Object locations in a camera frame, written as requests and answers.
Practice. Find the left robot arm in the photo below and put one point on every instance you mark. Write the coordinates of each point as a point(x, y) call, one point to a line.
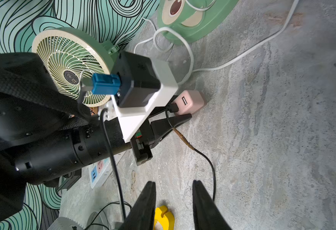
point(45, 134)

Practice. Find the green desk fan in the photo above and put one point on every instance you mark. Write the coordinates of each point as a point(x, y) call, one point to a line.
point(193, 19)

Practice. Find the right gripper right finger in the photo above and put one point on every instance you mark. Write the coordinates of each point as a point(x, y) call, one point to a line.
point(206, 214)

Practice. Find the cream round desk fan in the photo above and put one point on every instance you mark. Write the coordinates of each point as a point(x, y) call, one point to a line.
point(70, 54)

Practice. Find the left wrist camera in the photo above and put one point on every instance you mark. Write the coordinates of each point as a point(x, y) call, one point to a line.
point(137, 85)

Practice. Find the yellow triangle frame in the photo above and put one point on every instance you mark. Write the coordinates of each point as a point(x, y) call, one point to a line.
point(164, 217)

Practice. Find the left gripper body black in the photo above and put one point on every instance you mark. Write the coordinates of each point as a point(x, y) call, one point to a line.
point(144, 140)

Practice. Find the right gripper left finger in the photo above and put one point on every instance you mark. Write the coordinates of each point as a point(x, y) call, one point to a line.
point(142, 215)

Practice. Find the pink USB adapter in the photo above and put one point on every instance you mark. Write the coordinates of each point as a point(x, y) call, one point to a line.
point(189, 102)

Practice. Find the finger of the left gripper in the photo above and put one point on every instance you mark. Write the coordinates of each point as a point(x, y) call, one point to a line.
point(161, 128)
point(171, 107)

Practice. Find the white power strip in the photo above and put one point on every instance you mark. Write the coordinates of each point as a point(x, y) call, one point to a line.
point(100, 171)

